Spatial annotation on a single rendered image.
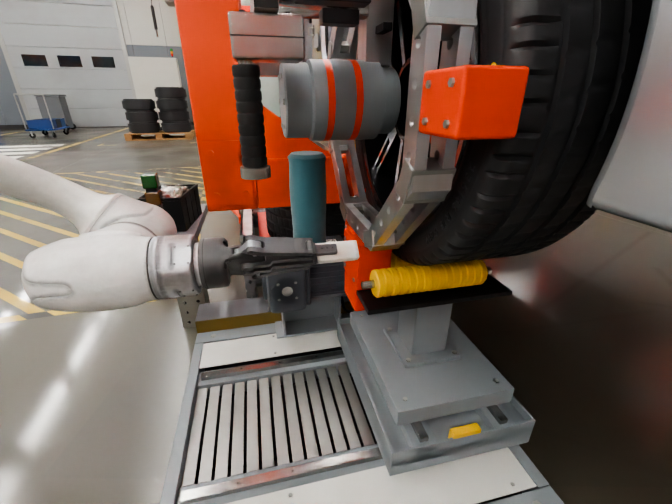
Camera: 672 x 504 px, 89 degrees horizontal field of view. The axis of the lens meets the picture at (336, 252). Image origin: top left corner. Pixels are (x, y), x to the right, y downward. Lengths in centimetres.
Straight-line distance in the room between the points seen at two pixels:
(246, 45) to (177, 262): 29
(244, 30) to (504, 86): 31
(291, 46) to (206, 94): 65
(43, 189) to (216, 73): 61
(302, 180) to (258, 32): 38
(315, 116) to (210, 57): 55
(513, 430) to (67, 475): 109
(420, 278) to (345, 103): 36
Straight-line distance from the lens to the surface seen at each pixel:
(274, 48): 50
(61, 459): 126
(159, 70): 1183
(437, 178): 49
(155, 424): 121
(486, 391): 94
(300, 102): 63
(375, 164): 93
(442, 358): 97
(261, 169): 51
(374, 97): 66
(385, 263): 76
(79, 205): 68
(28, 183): 68
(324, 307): 132
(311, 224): 83
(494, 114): 41
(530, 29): 48
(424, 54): 47
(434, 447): 89
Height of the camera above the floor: 85
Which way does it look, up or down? 24 degrees down
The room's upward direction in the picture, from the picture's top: straight up
